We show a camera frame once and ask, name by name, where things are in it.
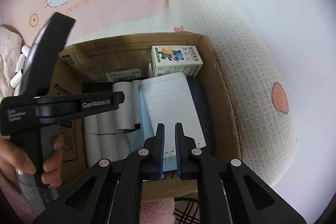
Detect wide white cardboard tube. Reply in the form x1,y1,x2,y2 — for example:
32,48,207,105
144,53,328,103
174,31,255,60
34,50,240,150
97,111,123,135

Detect dark blue pouch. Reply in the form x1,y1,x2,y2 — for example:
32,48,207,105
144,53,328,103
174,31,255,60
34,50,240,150
186,76,214,153

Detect slim white tube left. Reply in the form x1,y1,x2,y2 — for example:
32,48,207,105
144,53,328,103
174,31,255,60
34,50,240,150
15,53,26,73

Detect short white tube top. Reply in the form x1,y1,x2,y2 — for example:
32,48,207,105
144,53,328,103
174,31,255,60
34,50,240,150
22,45,31,58

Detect white tube open end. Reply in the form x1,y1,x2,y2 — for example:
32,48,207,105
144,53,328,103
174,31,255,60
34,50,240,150
10,69,23,88

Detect light blue packet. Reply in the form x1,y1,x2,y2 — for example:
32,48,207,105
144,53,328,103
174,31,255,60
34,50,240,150
126,81,177,172

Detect person's left hand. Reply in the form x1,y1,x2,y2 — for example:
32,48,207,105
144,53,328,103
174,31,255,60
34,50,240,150
0,133,64,188

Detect pink floral pillow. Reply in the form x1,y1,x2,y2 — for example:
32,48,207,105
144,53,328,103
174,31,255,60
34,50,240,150
0,26,22,101

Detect pink Hello Kitty blanket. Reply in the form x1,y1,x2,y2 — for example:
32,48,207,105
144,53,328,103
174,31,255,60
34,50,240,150
1,0,297,186

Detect white lined notebook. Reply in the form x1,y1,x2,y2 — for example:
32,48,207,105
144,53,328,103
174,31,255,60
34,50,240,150
142,72,206,158

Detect brown cardboard box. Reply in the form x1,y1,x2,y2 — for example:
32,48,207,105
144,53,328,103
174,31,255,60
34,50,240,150
47,32,244,200

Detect white cartoon carton box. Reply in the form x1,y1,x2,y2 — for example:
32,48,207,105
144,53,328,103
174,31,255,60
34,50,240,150
150,46,203,77

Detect long white cardboard tube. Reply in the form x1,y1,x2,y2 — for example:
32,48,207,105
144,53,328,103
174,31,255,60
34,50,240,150
113,82,135,130

